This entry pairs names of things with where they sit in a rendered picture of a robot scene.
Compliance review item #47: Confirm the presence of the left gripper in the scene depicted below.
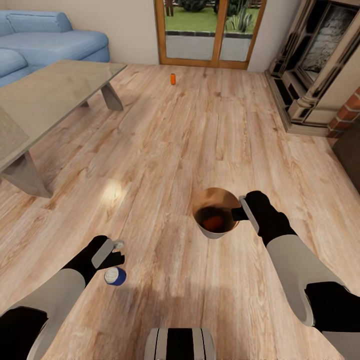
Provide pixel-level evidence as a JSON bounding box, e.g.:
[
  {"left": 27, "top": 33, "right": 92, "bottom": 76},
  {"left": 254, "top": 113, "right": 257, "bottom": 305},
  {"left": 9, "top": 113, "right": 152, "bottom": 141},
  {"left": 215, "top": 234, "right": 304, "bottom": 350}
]
[{"left": 99, "top": 251, "right": 125, "bottom": 270}]

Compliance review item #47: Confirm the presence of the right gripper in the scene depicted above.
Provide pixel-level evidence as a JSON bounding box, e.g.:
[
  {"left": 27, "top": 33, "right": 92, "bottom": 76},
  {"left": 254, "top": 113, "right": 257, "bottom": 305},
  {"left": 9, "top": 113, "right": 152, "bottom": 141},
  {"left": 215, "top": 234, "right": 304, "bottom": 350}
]
[{"left": 231, "top": 206, "right": 250, "bottom": 222}]

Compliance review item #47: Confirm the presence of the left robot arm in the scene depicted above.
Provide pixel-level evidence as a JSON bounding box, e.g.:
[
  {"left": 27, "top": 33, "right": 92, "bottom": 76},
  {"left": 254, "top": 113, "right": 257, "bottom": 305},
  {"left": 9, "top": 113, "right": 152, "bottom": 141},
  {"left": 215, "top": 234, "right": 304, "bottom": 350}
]
[{"left": 0, "top": 236, "right": 125, "bottom": 360}]

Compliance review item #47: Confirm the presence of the trash can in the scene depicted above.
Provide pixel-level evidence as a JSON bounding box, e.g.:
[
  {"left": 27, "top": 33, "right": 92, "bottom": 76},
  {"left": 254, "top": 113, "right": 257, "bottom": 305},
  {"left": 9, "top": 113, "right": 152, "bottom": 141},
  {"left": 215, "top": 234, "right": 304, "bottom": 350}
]
[{"left": 191, "top": 187, "right": 241, "bottom": 240}]

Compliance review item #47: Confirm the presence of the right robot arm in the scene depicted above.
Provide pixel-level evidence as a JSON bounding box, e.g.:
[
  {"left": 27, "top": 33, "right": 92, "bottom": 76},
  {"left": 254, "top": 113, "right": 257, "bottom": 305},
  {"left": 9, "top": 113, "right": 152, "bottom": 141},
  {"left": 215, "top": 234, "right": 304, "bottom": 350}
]
[{"left": 231, "top": 191, "right": 360, "bottom": 360}]

